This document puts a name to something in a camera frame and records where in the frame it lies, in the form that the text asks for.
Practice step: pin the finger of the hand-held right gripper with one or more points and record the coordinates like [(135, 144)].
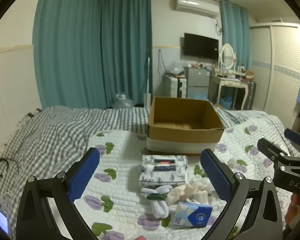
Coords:
[(270, 147), (293, 135)]

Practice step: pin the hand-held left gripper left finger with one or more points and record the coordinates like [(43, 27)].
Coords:
[(85, 175)]

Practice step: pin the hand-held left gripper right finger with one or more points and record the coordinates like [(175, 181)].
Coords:
[(215, 175)]

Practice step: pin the cream socks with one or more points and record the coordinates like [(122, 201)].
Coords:
[(185, 192)]

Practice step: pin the blue tissue packet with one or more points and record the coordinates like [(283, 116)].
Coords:
[(193, 215)]

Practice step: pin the brown cardboard box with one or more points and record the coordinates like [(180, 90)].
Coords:
[(185, 135)]

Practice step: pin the floral tissue pack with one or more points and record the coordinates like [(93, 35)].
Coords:
[(162, 170)]

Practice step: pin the white socks with green band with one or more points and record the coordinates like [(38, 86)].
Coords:
[(158, 200)]

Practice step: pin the person's right hand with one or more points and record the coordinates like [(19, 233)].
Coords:
[(292, 210)]

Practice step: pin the white floral quilt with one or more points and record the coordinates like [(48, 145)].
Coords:
[(122, 155)]

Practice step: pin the grey checked bed sheet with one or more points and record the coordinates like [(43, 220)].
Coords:
[(60, 135)]

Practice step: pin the silver suitcase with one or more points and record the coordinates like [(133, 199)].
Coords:
[(251, 92)]

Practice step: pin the blue basket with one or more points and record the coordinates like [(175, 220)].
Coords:
[(226, 103)]

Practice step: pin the white louvred wardrobe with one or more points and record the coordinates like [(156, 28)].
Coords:
[(282, 72)]

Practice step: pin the black hair band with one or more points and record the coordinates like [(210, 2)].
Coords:
[(7, 163)]

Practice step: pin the white dressing table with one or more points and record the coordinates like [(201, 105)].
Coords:
[(227, 81)]

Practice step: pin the blue plastic bag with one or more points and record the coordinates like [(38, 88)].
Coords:
[(201, 96)]

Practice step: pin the clear water jug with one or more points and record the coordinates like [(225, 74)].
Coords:
[(123, 101)]

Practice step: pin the grey small fridge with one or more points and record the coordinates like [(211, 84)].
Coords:
[(197, 82)]

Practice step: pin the white suitcase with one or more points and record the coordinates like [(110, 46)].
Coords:
[(175, 86)]

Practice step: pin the oval white mirror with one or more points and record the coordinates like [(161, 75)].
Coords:
[(227, 56)]

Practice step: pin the white pole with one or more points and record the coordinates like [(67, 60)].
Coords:
[(147, 82)]

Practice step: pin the clear plastic bag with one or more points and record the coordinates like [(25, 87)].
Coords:
[(175, 68)]

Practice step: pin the narrow teal curtain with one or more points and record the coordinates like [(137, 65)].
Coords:
[(236, 35)]

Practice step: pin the wide teal curtain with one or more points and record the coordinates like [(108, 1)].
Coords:
[(67, 50)]

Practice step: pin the white air conditioner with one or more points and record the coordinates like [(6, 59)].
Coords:
[(196, 6)]

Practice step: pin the black wall television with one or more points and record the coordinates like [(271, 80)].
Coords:
[(201, 46)]

